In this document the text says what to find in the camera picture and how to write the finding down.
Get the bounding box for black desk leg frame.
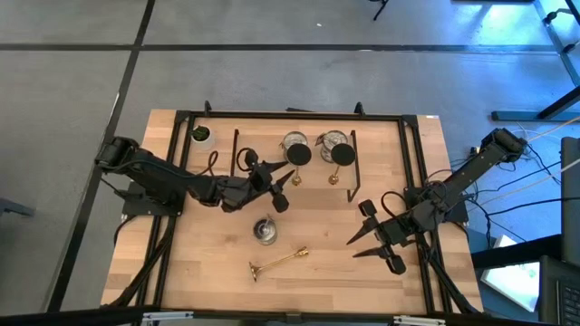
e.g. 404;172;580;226
491;0;580;123

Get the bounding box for orange floor cable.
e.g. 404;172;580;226
525;115;580;146

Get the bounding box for white pot with green plant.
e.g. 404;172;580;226
189;124;217;152

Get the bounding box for black laptop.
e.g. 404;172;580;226
537;254;580;326

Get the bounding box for wooden shelf riser black legs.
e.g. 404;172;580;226
228;129;363;204

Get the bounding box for silver aluminium bracket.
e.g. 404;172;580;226
392;315;448;326
142;310;195;323

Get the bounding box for black aluminium table frame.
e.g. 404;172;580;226
101;100;484;326

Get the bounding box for dark grey monitor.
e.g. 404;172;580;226
560;135;580;268

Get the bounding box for beige floor cable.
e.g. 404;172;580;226
487;160;580;204

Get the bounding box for black desk bar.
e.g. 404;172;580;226
469;233;563;272

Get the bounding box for brass candlestick holder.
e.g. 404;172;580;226
326;142;357;187
285;142;314;187
247;245;311;283

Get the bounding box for white glowing screen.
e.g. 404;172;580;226
479;234;543;313

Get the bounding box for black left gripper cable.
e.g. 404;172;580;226
198;147;256;178

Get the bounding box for grey floor object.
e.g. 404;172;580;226
0;197;35;219

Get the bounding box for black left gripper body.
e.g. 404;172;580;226
220;150;290;214

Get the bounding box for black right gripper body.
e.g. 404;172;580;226
358;198;425;276

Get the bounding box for glass jar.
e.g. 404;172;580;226
252;215;279;247
314;129;350;164
280;129;310;155

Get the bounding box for black chair leg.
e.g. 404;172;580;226
369;0;392;22

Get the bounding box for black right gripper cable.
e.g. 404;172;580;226
379;189;436;219

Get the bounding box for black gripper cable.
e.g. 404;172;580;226
198;147;256;178
379;189;436;219

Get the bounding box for black floor cable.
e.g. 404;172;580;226
485;196;580;216

